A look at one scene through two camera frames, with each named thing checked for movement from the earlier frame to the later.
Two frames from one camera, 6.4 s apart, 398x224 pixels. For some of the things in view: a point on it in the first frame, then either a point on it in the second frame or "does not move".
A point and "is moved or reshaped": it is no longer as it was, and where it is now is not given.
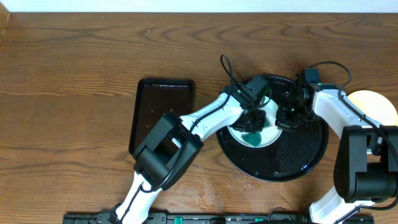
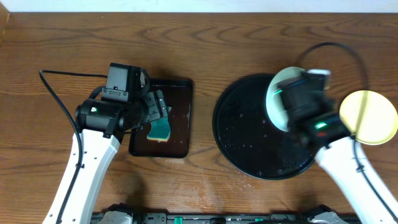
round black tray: (292, 154) does not move
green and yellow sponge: (253, 137) is moved or reshaped
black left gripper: (252, 121) -> (155, 107)
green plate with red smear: (271, 134) -> (273, 98)
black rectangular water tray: (153, 98) does not move
